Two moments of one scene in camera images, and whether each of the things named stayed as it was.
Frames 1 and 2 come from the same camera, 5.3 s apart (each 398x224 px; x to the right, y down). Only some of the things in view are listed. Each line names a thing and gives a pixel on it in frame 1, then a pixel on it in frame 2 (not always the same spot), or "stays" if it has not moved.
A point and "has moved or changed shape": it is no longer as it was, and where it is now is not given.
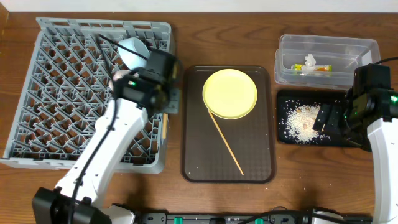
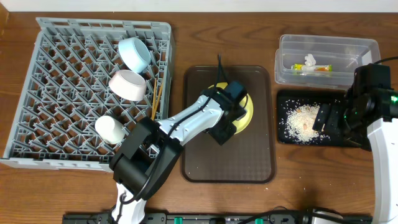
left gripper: [173, 100] to [224, 131]
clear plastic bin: [323, 61] stays
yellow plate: [230, 94] has moved or changed shape
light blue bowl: [130, 59] stays
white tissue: [310, 60] stays
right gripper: [337, 119] stays
